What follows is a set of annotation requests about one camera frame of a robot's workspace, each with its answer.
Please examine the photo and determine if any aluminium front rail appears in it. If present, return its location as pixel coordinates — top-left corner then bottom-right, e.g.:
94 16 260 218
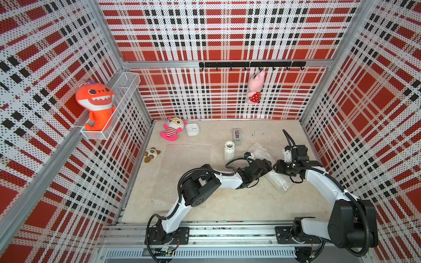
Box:
93 221 374 263

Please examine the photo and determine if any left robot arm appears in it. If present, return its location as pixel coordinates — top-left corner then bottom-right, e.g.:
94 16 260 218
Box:
147 152 272 241

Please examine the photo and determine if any white alarm clock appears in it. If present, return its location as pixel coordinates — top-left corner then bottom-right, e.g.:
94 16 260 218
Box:
185 123 200 137

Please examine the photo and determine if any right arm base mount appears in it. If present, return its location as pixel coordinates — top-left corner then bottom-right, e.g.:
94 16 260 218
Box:
275 226 322 245

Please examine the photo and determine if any brown white plush dog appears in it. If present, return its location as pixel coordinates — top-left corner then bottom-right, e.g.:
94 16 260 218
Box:
144 147 161 163

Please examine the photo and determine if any pink pig plush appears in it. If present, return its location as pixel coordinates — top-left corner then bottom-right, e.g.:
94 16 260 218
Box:
247 70 266 104

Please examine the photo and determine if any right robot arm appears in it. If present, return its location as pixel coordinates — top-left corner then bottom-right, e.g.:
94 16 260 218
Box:
273 130 378 258

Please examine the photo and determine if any small white ribbed vase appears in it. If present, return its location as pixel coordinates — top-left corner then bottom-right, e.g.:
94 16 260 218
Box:
224 141 235 163

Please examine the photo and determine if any pink striped plush doll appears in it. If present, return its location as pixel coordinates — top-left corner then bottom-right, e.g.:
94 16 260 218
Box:
160 117 187 142

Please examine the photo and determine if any orange shark plush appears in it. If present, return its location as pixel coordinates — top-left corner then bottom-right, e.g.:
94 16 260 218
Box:
75 81 116 132

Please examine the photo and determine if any black hook rail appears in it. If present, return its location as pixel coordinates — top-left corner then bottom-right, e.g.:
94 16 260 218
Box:
198 61 307 70

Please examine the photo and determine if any clear acrylic wall shelf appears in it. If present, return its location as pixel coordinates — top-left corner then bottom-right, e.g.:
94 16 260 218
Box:
76 72 144 140

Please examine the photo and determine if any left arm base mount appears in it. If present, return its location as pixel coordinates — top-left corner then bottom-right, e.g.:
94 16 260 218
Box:
144 227 190 245

